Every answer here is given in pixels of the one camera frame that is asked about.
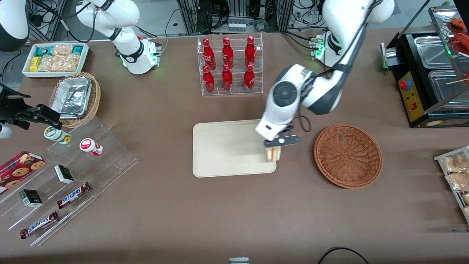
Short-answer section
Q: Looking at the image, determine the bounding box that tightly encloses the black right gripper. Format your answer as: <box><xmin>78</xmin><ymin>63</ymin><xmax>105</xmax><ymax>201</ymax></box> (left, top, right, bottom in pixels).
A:
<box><xmin>0</xmin><ymin>82</ymin><xmax>61</xmax><ymax>130</ymax></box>

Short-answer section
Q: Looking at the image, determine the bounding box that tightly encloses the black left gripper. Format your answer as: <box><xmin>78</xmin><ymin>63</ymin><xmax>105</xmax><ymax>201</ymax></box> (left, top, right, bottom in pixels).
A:
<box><xmin>264</xmin><ymin>124</ymin><xmax>301</xmax><ymax>147</ymax></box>

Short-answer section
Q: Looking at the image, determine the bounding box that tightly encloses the triangular sandwich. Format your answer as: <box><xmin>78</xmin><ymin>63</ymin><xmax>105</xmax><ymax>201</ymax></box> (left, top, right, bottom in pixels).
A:
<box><xmin>265</xmin><ymin>146</ymin><xmax>283</xmax><ymax>162</ymax></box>

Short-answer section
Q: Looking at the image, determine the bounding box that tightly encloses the aluminium foil tray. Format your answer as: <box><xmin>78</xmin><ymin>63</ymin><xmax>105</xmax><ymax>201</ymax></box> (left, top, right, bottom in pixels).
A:
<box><xmin>51</xmin><ymin>77</ymin><xmax>92</xmax><ymax>119</ymax></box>

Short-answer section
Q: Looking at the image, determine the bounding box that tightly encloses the beige plastic tray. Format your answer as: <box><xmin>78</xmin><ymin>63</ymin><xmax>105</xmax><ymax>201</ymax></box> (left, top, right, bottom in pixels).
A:
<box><xmin>193</xmin><ymin>119</ymin><xmax>277</xmax><ymax>178</ymax></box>

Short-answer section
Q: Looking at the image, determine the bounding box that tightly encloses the light wicker basket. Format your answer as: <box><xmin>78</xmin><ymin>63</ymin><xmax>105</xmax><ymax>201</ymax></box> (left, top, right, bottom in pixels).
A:
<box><xmin>49</xmin><ymin>71</ymin><xmax>101</xmax><ymax>128</ymax></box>

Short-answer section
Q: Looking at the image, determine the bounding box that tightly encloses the brown wicker basket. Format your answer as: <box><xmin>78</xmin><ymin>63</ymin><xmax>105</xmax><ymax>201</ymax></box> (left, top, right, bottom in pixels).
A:
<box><xmin>314</xmin><ymin>124</ymin><xmax>383</xmax><ymax>189</ymax></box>

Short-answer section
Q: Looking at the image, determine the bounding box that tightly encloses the tray of packaged pastries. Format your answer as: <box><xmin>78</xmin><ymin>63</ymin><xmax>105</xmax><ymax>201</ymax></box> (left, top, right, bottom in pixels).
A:
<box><xmin>434</xmin><ymin>146</ymin><xmax>469</xmax><ymax>225</ymax></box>

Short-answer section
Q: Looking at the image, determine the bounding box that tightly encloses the green lidded yogurt cup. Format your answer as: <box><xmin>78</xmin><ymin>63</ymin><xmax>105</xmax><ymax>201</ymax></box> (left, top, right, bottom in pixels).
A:
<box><xmin>44</xmin><ymin>125</ymin><xmax>72</xmax><ymax>145</ymax></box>

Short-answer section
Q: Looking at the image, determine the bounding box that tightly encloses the white rectangular snack bin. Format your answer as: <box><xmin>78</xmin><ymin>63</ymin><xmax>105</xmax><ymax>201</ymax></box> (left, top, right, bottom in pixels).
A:
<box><xmin>22</xmin><ymin>43</ymin><xmax>90</xmax><ymax>78</ymax></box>

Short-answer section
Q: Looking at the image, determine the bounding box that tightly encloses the red tartan cookie box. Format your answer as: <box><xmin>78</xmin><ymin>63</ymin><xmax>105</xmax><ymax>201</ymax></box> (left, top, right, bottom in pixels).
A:
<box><xmin>0</xmin><ymin>151</ymin><xmax>46</xmax><ymax>195</ymax></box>

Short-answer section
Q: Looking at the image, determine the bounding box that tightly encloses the large clear cracker bag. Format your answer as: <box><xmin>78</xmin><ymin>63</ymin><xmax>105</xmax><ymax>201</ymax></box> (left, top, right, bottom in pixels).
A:
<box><xmin>38</xmin><ymin>54</ymin><xmax>80</xmax><ymax>72</ymax></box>

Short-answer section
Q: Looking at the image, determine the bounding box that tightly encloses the red lidded yogurt cup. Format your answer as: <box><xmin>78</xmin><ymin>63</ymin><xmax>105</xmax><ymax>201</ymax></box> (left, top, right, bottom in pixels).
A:
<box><xmin>80</xmin><ymin>138</ymin><xmax>104</xmax><ymax>157</ymax></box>

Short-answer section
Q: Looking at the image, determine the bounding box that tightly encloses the small black carton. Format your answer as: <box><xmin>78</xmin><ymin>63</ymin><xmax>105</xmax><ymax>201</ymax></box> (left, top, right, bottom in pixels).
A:
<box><xmin>54</xmin><ymin>164</ymin><xmax>75</xmax><ymax>184</ymax></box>
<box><xmin>19</xmin><ymin>189</ymin><xmax>43</xmax><ymax>208</ymax></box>

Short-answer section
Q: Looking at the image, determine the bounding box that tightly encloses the clear acrylic bottle rack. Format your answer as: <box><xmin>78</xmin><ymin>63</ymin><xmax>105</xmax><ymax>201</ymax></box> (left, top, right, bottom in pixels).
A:
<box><xmin>197</xmin><ymin>33</ymin><xmax>263</xmax><ymax>97</ymax></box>

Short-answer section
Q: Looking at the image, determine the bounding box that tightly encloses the red cola bottle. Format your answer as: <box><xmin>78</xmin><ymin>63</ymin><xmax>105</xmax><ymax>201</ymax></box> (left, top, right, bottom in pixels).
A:
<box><xmin>244</xmin><ymin>64</ymin><xmax>255</xmax><ymax>90</ymax></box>
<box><xmin>203</xmin><ymin>65</ymin><xmax>215</xmax><ymax>93</ymax></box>
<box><xmin>222</xmin><ymin>37</ymin><xmax>234</xmax><ymax>69</ymax></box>
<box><xmin>245</xmin><ymin>36</ymin><xmax>256</xmax><ymax>67</ymax></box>
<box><xmin>221</xmin><ymin>64</ymin><xmax>233</xmax><ymax>91</ymax></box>
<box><xmin>202</xmin><ymin>38</ymin><xmax>217</xmax><ymax>71</ymax></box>

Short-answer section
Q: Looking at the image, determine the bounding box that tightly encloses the small clear cracker bag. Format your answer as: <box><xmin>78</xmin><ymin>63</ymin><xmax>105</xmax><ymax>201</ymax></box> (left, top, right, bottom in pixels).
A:
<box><xmin>51</xmin><ymin>44</ymin><xmax>74</xmax><ymax>56</ymax></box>

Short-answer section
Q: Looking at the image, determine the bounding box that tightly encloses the clear acrylic stepped shelf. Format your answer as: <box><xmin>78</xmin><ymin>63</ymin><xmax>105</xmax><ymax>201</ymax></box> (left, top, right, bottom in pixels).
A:
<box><xmin>0</xmin><ymin>116</ymin><xmax>139</xmax><ymax>247</ymax></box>

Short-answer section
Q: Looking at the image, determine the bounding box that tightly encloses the Snickers chocolate bar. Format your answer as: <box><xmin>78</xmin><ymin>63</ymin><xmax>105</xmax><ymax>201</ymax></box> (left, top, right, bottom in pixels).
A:
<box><xmin>20</xmin><ymin>211</ymin><xmax>59</xmax><ymax>239</ymax></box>
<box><xmin>57</xmin><ymin>182</ymin><xmax>92</xmax><ymax>209</ymax></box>

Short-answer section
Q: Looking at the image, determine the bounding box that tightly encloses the black food warmer machine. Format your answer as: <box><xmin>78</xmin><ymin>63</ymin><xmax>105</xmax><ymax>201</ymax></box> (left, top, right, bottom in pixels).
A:
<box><xmin>380</xmin><ymin>5</ymin><xmax>469</xmax><ymax>128</ymax></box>

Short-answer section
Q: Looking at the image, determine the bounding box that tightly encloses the steel warmer pan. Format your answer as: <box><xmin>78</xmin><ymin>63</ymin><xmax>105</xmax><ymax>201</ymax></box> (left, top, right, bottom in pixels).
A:
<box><xmin>414</xmin><ymin>36</ymin><xmax>454</xmax><ymax>69</ymax></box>
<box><xmin>428</xmin><ymin>70</ymin><xmax>469</xmax><ymax>102</ymax></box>

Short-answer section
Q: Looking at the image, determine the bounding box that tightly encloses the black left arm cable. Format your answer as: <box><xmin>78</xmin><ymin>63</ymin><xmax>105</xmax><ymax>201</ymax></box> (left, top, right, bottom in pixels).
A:
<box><xmin>298</xmin><ymin>20</ymin><xmax>369</xmax><ymax>133</ymax></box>

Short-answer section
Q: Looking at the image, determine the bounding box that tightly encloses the aluminium frame post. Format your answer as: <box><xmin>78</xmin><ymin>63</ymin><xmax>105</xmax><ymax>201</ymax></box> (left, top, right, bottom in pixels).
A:
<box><xmin>27</xmin><ymin>0</ymin><xmax>66</xmax><ymax>41</ymax></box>

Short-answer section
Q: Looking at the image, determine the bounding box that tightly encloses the black floor cable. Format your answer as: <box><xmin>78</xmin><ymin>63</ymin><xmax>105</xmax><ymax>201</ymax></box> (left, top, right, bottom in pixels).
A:
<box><xmin>317</xmin><ymin>247</ymin><xmax>370</xmax><ymax>264</ymax></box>

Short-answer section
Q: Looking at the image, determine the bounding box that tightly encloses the aluminium frame rack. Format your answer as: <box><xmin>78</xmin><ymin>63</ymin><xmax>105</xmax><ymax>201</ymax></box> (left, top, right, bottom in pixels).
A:
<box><xmin>176</xmin><ymin>0</ymin><xmax>293</xmax><ymax>35</ymax></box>

